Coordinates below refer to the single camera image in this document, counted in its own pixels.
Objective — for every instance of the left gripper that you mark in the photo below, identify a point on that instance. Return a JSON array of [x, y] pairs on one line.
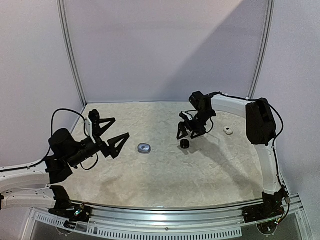
[[110, 149]]

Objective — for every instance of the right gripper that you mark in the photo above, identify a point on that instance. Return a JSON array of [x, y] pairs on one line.
[[190, 124]]

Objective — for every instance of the black charging case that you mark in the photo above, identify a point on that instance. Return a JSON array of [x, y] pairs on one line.
[[184, 143]]

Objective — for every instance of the white earbud charging case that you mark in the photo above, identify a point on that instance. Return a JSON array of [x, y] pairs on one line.
[[227, 130]]

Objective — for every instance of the purple round charging case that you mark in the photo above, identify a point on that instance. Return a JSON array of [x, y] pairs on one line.
[[144, 148]]

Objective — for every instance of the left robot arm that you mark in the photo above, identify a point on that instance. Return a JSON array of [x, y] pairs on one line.
[[37, 183]]

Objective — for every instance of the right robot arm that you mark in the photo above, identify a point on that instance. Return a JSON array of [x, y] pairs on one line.
[[261, 131]]

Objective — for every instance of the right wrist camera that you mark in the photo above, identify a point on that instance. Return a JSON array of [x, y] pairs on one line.
[[187, 117]]

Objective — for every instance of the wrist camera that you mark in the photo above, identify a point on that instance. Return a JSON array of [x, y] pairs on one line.
[[187, 117], [92, 125]]

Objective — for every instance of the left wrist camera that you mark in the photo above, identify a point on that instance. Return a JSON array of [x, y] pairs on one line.
[[92, 125]]

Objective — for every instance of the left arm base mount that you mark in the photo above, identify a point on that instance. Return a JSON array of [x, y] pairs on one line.
[[72, 212]]

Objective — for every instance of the aluminium front rail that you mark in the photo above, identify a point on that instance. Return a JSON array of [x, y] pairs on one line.
[[224, 222]]

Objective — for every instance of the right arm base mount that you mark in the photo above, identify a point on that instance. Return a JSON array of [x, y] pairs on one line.
[[272, 205]]

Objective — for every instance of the left frame post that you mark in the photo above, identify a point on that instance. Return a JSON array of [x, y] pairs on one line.
[[61, 6]]

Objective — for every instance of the frame post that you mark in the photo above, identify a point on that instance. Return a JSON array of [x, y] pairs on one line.
[[61, 6], [262, 48]]

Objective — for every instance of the right frame post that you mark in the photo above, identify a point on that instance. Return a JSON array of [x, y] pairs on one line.
[[262, 48]]

